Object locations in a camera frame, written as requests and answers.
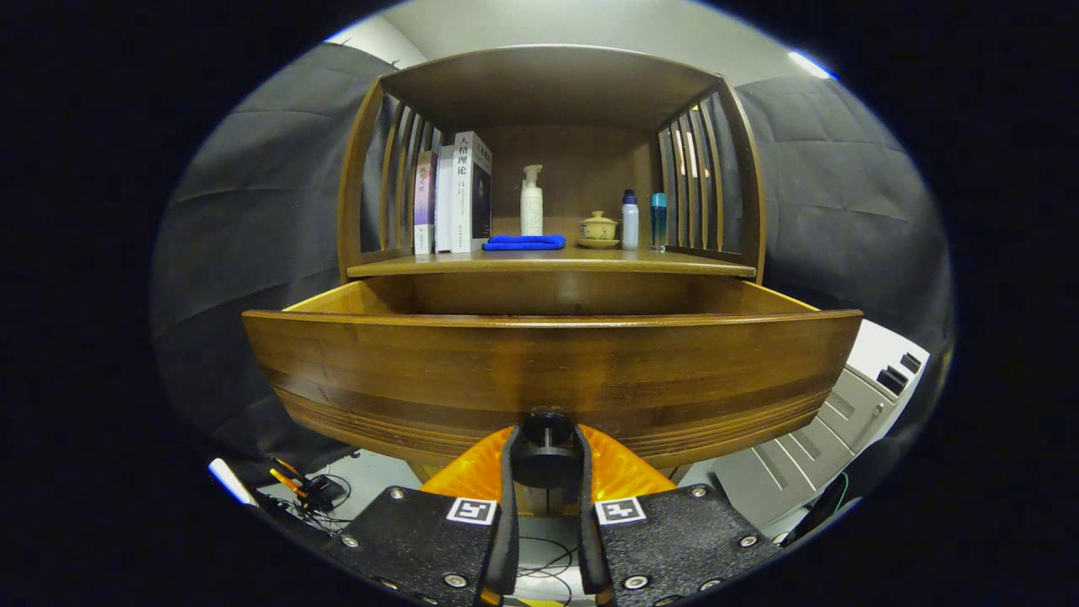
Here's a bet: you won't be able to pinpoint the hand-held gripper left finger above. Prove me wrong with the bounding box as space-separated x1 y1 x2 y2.
325 426 522 606

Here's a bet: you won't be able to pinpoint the thin white book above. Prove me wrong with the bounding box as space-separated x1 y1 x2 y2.
434 145 456 254

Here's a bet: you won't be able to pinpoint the beige lidded teacup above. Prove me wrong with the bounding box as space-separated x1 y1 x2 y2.
576 210 620 250

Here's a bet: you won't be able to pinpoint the purple book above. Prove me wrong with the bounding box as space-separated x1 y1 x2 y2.
412 150 438 256

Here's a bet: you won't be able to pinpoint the orange handled tool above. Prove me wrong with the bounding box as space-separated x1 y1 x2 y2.
270 458 309 498

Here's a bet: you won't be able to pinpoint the white pump bottle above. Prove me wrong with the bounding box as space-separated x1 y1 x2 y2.
519 164 545 238

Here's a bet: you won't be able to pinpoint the brown wooden drawer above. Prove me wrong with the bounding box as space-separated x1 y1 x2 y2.
242 278 864 517

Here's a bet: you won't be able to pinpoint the blue cloth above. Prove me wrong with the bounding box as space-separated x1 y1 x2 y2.
482 234 566 252

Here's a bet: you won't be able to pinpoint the brown wooden cabinet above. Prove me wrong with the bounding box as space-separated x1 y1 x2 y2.
337 44 766 517

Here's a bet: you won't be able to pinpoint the white book with portrait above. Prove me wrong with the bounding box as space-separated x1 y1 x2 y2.
451 131 494 254

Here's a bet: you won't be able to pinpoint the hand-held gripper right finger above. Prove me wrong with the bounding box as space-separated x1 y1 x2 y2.
575 424 781 606

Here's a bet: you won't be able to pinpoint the wooden countertop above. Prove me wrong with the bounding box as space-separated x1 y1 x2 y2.
346 244 758 279

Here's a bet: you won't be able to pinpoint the long ceiling light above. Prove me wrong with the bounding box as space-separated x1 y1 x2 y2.
788 51 835 81

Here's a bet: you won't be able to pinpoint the black floor cables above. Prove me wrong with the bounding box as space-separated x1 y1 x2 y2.
514 535 582 604

